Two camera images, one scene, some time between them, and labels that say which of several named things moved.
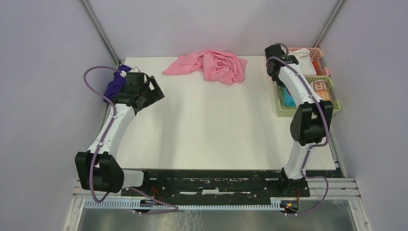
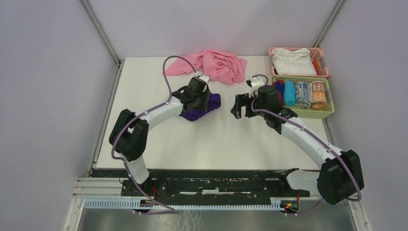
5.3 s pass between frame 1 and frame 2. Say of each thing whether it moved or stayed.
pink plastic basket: stayed
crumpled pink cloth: stayed
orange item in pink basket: stayed
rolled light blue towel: stayed
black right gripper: moved
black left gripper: moved
